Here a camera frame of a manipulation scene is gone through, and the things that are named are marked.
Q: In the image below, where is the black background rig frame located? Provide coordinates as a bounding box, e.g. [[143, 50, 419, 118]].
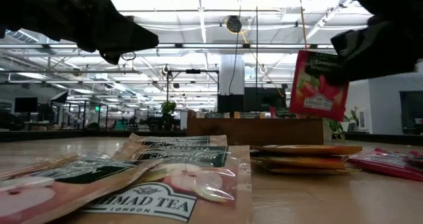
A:
[[166, 68, 221, 132]]

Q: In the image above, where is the black computer monitor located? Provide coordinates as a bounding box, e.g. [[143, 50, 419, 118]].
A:
[[13, 97, 38, 113]]

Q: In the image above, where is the black ceiling cable reel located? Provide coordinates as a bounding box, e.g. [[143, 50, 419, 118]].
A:
[[225, 15, 243, 34]]

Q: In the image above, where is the wooden three-compartment tray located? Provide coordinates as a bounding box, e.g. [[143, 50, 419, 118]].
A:
[[186, 110, 325, 146]]

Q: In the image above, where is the yellow hanging cable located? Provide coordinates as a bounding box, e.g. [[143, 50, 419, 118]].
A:
[[297, 0, 308, 50]]

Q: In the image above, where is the black strawberry tea packet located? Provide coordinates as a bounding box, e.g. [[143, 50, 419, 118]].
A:
[[406, 150, 423, 167]]

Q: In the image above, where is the green potted artificial plant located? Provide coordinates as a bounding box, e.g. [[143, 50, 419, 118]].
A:
[[325, 106, 361, 142]]

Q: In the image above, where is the black computer case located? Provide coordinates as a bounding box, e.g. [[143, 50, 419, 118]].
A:
[[243, 87, 287, 113]]

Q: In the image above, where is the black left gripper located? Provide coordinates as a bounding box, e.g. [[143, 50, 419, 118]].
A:
[[0, 0, 160, 65]]

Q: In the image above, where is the red strawberry tea packet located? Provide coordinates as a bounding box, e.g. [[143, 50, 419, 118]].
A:
[[269, 106, 298, 119], [348, 147, 423, 182], [289, 50, 350, 122]]

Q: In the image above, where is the green room plant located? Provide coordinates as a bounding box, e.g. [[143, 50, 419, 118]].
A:
[[161, 100, 178, 131]]

